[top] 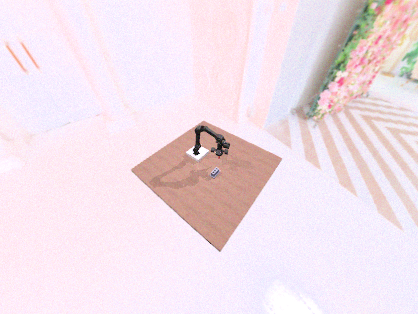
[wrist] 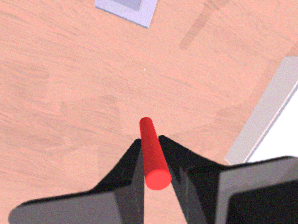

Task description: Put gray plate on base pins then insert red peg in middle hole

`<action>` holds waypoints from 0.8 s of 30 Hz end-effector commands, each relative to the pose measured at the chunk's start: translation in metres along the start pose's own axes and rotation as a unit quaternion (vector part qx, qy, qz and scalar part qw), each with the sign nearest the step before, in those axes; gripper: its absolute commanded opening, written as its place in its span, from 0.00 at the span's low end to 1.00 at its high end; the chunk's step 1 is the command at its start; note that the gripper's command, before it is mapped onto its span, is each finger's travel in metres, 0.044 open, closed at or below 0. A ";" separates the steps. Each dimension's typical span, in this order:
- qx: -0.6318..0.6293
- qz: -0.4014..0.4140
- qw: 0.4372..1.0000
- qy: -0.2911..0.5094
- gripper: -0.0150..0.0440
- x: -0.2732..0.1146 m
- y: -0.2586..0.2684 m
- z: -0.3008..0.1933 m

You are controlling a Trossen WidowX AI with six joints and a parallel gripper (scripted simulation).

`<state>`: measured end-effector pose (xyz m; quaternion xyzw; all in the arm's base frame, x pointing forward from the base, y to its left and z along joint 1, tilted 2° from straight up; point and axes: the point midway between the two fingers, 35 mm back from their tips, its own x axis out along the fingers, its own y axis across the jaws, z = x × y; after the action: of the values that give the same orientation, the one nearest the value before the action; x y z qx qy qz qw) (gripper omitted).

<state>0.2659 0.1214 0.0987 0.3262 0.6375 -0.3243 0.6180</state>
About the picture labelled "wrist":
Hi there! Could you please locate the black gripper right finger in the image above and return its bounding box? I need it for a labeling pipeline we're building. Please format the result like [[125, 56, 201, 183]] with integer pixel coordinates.
[[158, 135, 298, 224]]

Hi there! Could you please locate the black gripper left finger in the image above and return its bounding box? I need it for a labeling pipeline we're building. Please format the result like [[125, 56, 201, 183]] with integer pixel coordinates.
[[8, 138, 145, 224]]

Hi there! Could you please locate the red peg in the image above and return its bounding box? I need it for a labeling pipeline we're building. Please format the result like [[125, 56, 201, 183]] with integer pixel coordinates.
[[139, 117, 171, 190]]

